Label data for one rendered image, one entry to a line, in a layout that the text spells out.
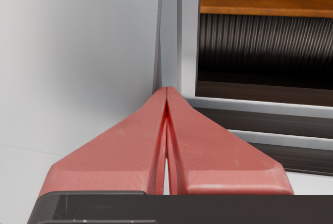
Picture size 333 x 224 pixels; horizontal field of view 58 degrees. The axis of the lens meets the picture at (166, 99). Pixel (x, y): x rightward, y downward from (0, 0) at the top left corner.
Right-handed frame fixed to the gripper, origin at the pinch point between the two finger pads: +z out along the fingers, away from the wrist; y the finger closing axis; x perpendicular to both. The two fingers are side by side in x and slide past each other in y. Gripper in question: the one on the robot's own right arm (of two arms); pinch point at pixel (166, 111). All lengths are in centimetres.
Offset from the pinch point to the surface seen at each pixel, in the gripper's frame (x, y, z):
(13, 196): 7.8, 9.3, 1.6
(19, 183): 6.4, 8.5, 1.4
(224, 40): 10.8, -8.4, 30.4
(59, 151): 3.3, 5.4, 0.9
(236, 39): 10.6, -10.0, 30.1
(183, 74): 0.1, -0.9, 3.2
